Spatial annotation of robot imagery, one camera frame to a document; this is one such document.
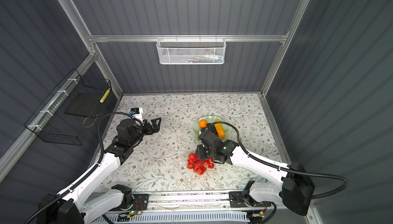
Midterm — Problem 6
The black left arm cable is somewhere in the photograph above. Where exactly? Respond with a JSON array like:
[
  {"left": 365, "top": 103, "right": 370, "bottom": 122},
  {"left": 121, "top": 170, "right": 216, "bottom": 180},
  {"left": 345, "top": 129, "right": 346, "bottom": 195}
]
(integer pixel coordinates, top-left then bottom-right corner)
[{"left": 24, "top": 111, "right": 145, "bottom": 224}]

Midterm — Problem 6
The yellow marker pen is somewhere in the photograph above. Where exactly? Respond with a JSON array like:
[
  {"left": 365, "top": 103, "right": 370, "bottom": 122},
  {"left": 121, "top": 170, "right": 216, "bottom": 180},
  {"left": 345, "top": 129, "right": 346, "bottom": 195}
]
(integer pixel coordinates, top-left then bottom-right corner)
[{"left": 99, "top": 88, "right": 111, "bottom": 103}]

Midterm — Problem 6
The tube in white basket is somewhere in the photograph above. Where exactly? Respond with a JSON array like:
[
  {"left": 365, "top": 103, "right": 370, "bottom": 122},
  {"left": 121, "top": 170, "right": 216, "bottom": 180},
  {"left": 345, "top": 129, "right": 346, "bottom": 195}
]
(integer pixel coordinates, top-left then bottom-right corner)
[{"left": 202, "top": 54, "right": 224, "bottom": 63}]

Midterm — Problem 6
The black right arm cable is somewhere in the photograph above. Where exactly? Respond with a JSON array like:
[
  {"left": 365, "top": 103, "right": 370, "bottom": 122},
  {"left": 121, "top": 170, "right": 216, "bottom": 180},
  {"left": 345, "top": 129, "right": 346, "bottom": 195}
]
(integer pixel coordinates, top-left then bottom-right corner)
[{"left": 208, "top": 121, "right": 350, "bottom": 200}]

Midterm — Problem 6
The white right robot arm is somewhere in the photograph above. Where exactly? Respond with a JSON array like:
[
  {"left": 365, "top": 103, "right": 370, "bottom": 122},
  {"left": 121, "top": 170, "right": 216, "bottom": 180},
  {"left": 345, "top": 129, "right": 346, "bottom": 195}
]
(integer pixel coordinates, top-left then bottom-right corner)
[{"left": 195, "top": 129, "right": 315, "bottom": 216}]

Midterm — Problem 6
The black wire side basket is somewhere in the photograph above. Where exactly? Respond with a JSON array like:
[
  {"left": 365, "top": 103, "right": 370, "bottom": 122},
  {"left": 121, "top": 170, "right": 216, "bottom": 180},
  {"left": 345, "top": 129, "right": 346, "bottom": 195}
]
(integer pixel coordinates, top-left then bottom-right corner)
[{"left": 25, "top": 69, "right": 112, "bottom": 146}]

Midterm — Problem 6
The red fake cherry bunch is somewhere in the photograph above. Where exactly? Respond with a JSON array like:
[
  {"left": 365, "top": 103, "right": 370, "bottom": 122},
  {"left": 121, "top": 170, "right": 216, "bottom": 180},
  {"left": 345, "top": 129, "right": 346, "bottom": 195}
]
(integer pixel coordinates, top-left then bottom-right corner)
[{"left": 187, "top": 153, "right": 215, "bottom": 175}]

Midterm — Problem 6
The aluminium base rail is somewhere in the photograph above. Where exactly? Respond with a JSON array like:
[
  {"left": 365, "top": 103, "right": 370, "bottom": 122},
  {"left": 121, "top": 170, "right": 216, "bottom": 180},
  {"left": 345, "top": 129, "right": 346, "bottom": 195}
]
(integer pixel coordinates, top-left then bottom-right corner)
[{"left": 93, "top": 190, "right": 321, "bottom": 224}]

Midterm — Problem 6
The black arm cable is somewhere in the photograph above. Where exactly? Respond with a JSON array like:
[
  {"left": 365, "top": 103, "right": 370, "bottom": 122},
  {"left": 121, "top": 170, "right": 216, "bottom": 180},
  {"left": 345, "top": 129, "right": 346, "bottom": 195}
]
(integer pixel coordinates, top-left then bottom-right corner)
[
  {"left": 208, "top": 121, "right": 350, "bottom": 200},
  {"left": 24, "top": 111, "right": 145, "bottom": 224}
]

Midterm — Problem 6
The yellow fake corn cob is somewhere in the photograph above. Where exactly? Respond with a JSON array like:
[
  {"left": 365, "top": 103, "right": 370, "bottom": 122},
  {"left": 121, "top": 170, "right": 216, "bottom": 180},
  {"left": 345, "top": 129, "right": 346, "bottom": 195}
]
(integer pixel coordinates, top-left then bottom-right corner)
[{"left": 214, "top": 120, "right": 225, "bottom": 138}]

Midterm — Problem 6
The black flat pad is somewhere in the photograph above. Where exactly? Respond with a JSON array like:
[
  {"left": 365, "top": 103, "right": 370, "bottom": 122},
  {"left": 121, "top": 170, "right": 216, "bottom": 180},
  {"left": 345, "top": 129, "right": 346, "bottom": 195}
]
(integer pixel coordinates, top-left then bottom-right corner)
[{"left": 64, "top": 94, "right": 103, "bottom": 118}]

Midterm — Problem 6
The small fake orange mandarin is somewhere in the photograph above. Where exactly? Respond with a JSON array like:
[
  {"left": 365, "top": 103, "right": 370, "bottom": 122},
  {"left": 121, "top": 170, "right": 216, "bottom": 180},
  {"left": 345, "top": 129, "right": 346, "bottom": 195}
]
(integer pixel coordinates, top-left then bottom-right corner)
[{"left": 199, "top": 120, "right": 207, "bottom": 128}]

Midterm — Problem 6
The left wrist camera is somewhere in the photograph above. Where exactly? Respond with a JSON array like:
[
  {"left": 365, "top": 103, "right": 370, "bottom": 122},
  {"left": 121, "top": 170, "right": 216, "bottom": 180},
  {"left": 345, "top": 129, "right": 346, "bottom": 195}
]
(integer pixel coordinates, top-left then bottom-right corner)
[{"left": 130, "top": 107, "right": 143, "bottom": 121}]

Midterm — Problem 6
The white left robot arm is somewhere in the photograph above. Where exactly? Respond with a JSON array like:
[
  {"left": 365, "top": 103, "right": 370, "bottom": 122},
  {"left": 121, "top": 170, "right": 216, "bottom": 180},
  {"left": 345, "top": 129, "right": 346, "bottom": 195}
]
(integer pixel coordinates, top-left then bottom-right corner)
[{"left": 26, "top": 117, "right": 162, "bottom": 224}]

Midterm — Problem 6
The white wire wall basket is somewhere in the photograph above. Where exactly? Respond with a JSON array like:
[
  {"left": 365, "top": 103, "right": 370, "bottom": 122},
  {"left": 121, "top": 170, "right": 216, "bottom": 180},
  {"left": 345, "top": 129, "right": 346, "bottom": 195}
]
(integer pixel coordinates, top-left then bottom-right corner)
[{"left": 156, "top": 38, "right": 227, "bottom": 65}]

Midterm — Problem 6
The mint green wavy fruit bowl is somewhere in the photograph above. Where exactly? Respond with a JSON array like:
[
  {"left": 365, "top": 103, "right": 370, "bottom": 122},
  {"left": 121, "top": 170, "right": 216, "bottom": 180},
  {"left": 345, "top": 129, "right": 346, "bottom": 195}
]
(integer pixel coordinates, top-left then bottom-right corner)
[{"left": 192, "top": 115, "right": 230, "bottom": 142}]

